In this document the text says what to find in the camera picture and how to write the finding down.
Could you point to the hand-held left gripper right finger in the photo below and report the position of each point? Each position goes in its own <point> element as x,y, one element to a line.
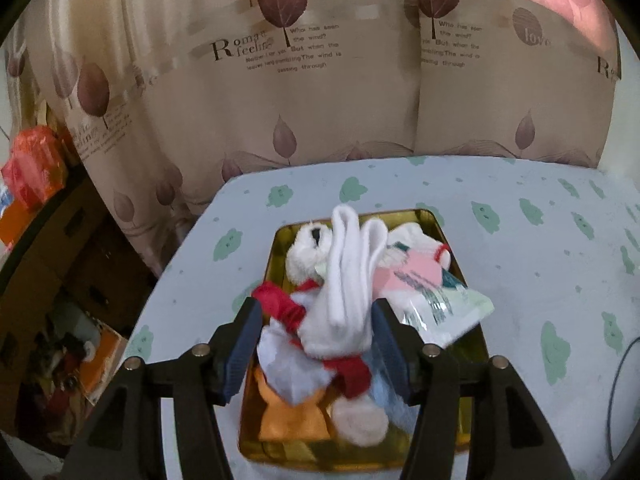
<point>392,355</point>

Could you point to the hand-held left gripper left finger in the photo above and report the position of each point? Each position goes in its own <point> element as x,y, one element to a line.
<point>242,350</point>

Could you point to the blue fluffy towel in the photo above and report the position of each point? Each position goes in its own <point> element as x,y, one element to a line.
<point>387,400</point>

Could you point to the white cloth with red ruffle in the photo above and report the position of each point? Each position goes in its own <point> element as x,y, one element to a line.
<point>280,310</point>

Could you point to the pink and teal wipes packet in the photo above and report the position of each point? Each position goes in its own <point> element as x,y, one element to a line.
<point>430,295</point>

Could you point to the white fluffy sock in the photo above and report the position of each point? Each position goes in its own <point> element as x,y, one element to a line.
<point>360,422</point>

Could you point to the orange toy deer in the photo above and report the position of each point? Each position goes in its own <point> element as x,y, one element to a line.
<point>290,420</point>

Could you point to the white long sock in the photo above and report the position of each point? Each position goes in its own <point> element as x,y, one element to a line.
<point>345,285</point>

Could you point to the white plush toy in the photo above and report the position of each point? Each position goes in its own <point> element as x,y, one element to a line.
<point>305,255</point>

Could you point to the red and gold tin box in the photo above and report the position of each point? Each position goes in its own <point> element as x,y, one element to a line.
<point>280,240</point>

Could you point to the white sock with red trim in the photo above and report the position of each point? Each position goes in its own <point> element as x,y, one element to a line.
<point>415,237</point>

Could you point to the orange and white paper bag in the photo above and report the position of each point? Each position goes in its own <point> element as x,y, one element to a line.
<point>102,360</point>

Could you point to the cardboard box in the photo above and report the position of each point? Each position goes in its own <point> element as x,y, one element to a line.
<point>75,240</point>

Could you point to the beige leaf print curtain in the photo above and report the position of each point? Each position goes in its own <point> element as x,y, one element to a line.
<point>350,110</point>

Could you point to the red plastic bag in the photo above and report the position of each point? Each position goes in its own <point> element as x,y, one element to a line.
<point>35,165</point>

